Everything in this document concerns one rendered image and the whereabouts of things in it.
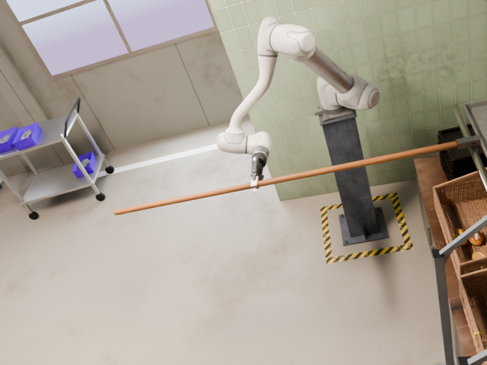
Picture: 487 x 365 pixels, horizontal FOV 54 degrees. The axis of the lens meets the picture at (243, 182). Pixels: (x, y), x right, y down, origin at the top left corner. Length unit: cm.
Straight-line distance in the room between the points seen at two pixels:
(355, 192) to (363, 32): 102
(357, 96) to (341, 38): 67
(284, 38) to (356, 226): 163
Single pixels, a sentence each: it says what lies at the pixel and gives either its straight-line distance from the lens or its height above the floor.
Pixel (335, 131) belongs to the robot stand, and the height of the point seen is 92.
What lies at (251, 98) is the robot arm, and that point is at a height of 142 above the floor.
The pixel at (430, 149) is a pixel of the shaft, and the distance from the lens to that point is 223.
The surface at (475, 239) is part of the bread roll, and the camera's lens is 260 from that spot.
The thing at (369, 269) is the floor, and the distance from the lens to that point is 334.
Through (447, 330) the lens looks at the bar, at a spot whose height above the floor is 44.
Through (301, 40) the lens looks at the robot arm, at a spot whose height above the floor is 169.
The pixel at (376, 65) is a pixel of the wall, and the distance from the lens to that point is 336.
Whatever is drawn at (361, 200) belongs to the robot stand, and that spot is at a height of 34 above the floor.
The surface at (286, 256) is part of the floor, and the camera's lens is 355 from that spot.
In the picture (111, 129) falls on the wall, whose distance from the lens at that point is 572.
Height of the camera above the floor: 254
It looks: 36 degrees down
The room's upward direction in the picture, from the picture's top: 22 degrees counter-clockwise
